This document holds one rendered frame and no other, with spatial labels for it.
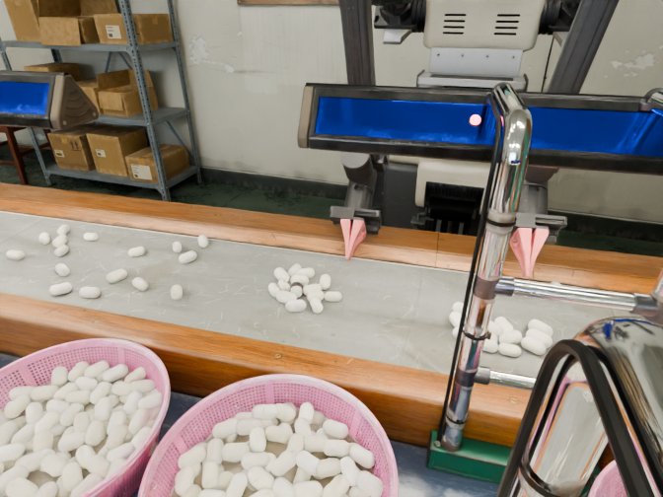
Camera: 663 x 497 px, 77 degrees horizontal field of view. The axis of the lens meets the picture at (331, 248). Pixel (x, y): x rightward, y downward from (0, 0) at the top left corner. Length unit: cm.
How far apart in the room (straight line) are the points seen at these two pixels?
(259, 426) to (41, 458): 25
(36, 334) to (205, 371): 30
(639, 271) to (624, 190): 197
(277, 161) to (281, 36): 80
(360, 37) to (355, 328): 50
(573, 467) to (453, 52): 110
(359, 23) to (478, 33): 48
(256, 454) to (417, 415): 21
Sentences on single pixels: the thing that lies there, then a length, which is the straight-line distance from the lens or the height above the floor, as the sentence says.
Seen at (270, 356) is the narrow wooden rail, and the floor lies 76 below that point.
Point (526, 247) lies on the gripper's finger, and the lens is 75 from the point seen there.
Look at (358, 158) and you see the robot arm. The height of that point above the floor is 94.
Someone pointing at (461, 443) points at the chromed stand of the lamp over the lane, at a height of 71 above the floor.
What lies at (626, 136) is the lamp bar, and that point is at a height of 108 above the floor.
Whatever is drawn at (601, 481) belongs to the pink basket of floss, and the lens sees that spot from 57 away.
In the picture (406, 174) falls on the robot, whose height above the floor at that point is 66.
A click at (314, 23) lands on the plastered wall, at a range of 283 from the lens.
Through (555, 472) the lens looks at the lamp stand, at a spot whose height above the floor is 104.
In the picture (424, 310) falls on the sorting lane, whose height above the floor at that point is 74.
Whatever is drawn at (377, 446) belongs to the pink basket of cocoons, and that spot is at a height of 75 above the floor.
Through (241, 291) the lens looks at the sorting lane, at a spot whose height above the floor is 74.
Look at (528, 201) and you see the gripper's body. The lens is 78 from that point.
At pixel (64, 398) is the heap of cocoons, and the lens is 70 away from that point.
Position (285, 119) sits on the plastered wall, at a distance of 298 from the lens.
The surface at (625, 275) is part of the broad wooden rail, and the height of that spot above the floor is 76.
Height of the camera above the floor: 119
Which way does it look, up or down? 30 degrees down
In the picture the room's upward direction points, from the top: straight up
